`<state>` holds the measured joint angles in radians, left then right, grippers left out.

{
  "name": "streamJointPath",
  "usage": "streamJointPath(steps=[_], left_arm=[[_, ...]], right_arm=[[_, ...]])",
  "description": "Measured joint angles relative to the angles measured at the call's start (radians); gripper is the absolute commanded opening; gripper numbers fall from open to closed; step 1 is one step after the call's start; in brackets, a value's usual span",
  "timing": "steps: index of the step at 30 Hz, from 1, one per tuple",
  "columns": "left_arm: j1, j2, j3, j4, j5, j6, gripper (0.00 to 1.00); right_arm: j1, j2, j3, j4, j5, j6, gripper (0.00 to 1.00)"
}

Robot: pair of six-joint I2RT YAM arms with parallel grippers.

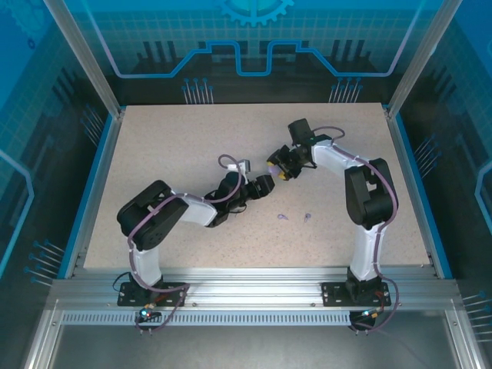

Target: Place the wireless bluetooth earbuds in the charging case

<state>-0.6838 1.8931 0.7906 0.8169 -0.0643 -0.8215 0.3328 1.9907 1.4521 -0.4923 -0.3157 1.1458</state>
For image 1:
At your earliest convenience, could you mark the aluminium mounting beam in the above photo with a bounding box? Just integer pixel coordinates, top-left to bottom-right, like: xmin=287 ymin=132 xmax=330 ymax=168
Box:
xmin=49 ymin=264 xmax=460 ymax=308

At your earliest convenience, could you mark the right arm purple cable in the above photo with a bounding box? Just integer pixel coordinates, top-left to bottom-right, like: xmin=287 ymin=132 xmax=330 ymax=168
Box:
xmin=311 ymin=125 xmax=401 ymax=335

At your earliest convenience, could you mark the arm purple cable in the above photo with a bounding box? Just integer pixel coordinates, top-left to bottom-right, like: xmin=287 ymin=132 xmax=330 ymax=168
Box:
xmin=126 ymin=153 xmax=254 ymax=336
xmin=311 ymin=125 xmax=401 ymax=335

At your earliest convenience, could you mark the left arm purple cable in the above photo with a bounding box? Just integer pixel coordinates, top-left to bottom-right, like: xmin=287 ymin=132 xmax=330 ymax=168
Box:
xmin=126 ymin=153 xmax=254 ymax=336

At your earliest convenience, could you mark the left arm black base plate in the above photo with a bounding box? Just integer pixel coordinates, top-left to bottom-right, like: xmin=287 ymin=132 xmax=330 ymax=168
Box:
xmin=117 ymin=281 xmax=190 ymax=308

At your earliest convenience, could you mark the aluminium and blue side rail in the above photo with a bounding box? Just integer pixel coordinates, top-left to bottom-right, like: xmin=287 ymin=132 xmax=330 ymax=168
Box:
xmin=384 ymin=107 xmax=454 ymax=280
xmin=65 ymin=109 xmax=126 ymax=280

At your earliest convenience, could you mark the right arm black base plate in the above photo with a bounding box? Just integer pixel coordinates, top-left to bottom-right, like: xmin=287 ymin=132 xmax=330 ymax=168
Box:
xmin=321 ymin=281 xmax=401 ymax=308

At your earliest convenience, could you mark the slotted metal cable duct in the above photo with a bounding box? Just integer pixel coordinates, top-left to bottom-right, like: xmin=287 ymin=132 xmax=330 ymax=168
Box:
xmin=61 ymin=311 xmax=354 ymax=327

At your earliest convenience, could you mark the aluminium frame post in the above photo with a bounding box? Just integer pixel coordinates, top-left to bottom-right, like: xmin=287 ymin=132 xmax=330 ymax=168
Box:
xmin=385 ymin=0 xmax=467 ymax=118
xmin=41 ymin=0 xmax=126 ymax=118

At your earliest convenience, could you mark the cable connector with light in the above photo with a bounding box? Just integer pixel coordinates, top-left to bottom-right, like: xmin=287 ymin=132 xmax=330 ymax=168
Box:
xmin=351 ymin=307 xmax=385 ymax=324
xmin=136 ymin=305 xmax=162 ymax=323

